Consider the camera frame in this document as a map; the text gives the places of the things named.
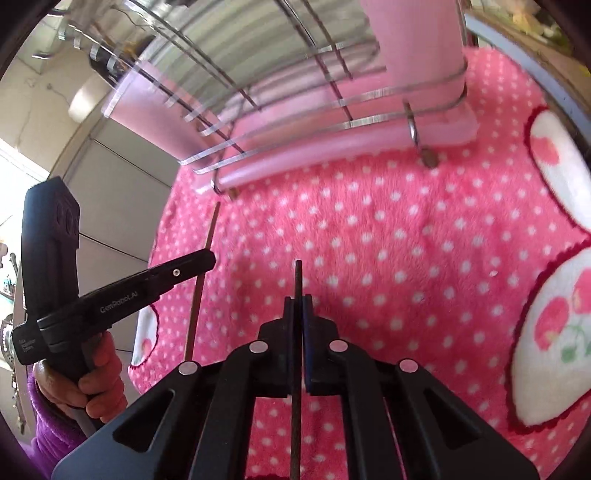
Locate pink rectangular utensil holder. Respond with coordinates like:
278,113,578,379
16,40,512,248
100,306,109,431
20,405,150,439
102,61,234,161

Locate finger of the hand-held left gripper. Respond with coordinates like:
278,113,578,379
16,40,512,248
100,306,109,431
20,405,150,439
137,249,217,298

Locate cardboard box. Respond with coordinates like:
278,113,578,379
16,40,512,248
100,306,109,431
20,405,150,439
463,0,591,137

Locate person's left hand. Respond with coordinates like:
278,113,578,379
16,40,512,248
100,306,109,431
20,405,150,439
34,330,129,424

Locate pink cylindrical utensil cup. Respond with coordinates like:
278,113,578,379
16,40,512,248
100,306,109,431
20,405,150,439
359,0,468,89

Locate dark kitchen scale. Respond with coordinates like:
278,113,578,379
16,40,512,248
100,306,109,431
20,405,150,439
88,45,126,88

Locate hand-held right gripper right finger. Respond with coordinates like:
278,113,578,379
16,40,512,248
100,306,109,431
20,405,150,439
301,294,541,480

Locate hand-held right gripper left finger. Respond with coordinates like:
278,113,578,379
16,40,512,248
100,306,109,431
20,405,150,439
51,296,296,480

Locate metal wire utensil rack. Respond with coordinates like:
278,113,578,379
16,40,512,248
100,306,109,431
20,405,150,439
31,0,470,205

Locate pink polka-dot blanket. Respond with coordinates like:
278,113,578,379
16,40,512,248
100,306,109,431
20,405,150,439
129,46,591,480

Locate brown wooden chopstick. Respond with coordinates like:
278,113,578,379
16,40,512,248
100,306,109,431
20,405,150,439
183,200,221,364

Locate white basin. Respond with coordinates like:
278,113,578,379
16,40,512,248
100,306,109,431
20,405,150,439
68,76,114,123

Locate dark chopstick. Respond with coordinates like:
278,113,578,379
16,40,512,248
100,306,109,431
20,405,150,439
291,260,306,480

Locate pink plastic drip tray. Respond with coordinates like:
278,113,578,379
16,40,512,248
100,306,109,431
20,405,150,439
195,90,479,195

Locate grey kitchen counter cabinets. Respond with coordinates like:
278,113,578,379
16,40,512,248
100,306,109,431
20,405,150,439
0,46,185,354

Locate person's left forearm purple sleeve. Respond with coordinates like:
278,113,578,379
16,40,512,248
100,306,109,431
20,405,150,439
25,367,99,480

